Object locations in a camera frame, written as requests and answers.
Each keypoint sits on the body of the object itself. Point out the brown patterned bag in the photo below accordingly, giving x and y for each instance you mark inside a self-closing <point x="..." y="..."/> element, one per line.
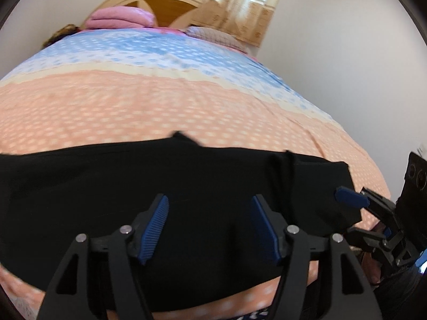
<point x="61" y="33"/>

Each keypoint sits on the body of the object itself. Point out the dark dotted cloth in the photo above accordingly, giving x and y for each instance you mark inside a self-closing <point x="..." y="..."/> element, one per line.
<point x="252" y="314"/>

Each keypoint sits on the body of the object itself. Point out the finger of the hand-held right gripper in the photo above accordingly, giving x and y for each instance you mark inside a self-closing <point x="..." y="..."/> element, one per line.
<point x="350" y="196"/>
<point x="373" y="241"/>

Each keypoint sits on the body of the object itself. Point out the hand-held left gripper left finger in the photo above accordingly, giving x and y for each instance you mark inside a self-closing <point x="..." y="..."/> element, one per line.
<point x="153" y="230"/>

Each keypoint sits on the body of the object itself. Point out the cream wooden headboard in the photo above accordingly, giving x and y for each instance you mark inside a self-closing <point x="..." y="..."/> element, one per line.
<point x="166" y="6"/>

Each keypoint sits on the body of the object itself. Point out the striped pillow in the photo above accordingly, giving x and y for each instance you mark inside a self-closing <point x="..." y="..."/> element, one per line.
<point x="213" y="36"/>

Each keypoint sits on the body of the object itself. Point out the polka dot bedspread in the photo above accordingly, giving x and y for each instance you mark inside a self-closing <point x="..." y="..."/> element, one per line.
<point x="133" y="100"/>

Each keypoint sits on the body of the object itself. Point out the pink folded blanket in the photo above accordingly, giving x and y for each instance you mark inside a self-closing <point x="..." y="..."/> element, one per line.
<point x="120" y="16"/>

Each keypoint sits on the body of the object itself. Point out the black pants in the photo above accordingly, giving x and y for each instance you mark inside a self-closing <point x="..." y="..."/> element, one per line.
<point x="200" y="180"/>

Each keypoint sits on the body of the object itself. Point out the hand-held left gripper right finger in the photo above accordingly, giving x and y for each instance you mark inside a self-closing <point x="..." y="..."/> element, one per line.
<point x="266" y="230"/>

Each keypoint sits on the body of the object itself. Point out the beige floral window curtain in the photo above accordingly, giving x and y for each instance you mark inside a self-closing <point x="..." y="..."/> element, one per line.
<point x="240" y="3"/>

